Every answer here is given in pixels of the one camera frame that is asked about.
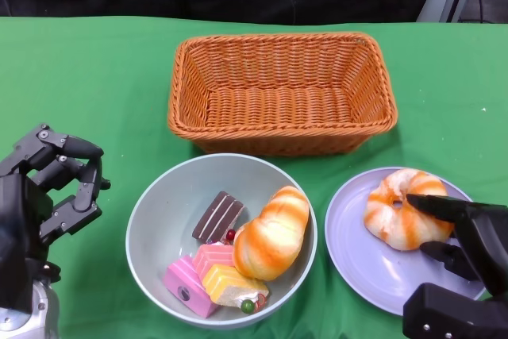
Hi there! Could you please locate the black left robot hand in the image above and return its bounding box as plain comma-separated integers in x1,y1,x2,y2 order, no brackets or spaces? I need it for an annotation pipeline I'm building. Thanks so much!
0,123,112,264

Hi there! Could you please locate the pale green bowl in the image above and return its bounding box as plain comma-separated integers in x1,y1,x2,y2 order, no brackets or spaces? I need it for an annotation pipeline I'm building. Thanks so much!
125,152,318,330

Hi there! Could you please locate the salmon striped cake slice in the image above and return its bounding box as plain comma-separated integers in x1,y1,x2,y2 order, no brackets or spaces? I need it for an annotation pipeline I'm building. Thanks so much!
192,241,236,280

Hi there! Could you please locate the brown chocolate cake slice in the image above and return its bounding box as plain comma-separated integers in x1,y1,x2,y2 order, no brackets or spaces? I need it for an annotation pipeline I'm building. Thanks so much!
192,191,245,244

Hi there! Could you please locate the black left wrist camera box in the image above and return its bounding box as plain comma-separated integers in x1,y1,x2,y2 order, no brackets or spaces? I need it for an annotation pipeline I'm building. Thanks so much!
0,231,35,312

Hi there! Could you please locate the yellow cake slice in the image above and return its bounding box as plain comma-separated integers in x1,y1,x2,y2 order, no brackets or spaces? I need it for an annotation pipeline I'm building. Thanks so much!
201,263,270,314

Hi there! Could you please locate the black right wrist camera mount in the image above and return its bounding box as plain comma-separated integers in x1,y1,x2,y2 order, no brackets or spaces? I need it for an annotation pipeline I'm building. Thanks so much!
402,282,508,339

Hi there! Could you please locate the orange wicker basket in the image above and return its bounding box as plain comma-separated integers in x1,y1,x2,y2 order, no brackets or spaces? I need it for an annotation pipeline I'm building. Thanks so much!
167,32,399,156

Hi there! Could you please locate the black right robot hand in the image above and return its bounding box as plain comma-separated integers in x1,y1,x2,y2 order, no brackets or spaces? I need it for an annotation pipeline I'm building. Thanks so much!
404,194,508,299

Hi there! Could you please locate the lavender plate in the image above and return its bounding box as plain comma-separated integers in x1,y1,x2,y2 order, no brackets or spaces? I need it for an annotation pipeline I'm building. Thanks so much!
324,167,489,316

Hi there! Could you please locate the pink cake slice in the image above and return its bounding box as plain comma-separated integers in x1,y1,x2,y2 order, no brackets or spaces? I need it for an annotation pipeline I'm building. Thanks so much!
162,255,220,319

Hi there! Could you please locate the orange striped bread roll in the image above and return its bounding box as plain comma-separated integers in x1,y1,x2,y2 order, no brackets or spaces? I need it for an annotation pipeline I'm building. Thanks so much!
364,168,456,252
232,185,310,281

